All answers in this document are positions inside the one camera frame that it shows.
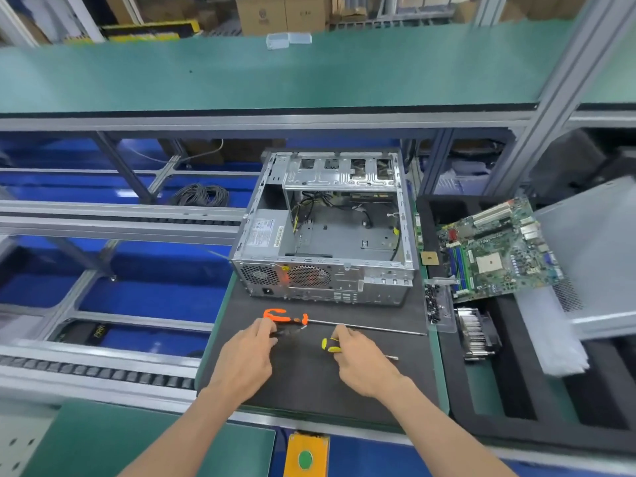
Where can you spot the person's left hand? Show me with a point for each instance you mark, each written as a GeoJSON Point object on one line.
{"type": "Point", "coordinates": [238, 365]}

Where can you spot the person's right hand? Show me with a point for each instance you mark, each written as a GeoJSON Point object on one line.
{"type": "Point", "coordinates": [365, 365]}

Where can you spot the person's left thumb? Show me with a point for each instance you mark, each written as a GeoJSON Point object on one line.
{"type": "Point", "coordinates": [271, 341]}

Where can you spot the person's right thumb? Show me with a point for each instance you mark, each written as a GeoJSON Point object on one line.
{"type": "Point", "coordinates": [341, 359]}

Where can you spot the person's left forearm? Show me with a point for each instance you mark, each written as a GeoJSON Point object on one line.
{"type": "Point", "coordinates": [184, 437]}

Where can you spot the person's right forearm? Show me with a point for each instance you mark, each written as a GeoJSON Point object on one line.
{"type": "Point", "coordinates": [447, 434]}

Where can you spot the black work mat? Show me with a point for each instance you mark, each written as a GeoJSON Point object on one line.
{"type": "Point", "coordinates": [308, 382]}

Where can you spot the black rear case fan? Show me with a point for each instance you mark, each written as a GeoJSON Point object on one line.
{"type": "Point", "coordinates": [309, 276]}

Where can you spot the green pallet board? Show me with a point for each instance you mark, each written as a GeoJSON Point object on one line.
{"type": "Point", "coordinates": [441, 372]}

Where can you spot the yellow box with green button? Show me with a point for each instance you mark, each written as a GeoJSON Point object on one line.
{"type": "Point", "coordinates": [305, 454]}

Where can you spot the silver power supply unit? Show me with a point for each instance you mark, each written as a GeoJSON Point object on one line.
{"type": "Point", "coordinates": [263, 238]}

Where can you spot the clear plastic screw box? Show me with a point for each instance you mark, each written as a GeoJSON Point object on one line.
{"type": "Point", "coordinates": [439, 305]}

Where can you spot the silver open computer case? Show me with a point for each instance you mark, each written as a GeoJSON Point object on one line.
{"type": "Point", "coordinates": [343, 228]}

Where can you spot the small gold processor chip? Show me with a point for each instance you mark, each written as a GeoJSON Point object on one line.
{"type": "Point", "coordinates": [429, 258]}

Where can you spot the metal finned heatsink cooler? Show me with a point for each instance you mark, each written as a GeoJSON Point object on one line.
{"type": "Point", "coordinates": [477, 332]}

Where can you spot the green memory stick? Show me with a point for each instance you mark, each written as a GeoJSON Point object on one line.
{"type": "Point", "coordinates": [418, 230]}

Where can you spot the green table mat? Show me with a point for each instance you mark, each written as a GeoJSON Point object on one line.
{"type": "Point", "coordinates": [124, 442]}

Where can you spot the black foam tray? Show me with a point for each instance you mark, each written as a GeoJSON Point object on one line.
{"type": "Point", "coordinates": [516, 402]}

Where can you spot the black labelled box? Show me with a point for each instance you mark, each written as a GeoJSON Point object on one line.
{"type": "Point", "coordinates": [82, 331]}

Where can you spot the green motherboard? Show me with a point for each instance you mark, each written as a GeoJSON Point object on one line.
{"type": "Point", "coordinates": [497, 248]}

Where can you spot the translucent plastic bag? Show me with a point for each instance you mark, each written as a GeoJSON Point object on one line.
{"type": "Point", "coordinates": [556, 337]}

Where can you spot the green topped upper shelf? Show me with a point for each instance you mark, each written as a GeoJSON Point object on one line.
{"type": "Point", "coordinates": [248, 74]}

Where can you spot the silver case side panel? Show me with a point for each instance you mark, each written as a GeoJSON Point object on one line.
{"type": "Point", "coordinates": [591, 253]}

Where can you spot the brown cardboard box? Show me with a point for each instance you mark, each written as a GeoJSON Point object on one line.
{"type": "Point", "coordinates": [305, 12]}
{"type": "Point", "coordinates": [261, 14]}

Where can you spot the yellow and black bar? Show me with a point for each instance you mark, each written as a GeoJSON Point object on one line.
{"type": "Point", "coordinates": [149, 30]}

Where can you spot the roller conveyor rail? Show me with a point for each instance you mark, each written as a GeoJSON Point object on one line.
{"type": "Point", "coordinates": [119, 218]}
{"type": "Point", "coordinates": [99, 375]}

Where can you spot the aluminium frame post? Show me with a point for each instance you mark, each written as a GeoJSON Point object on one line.
{"type": "Point", "coordinates": [561, 89]}

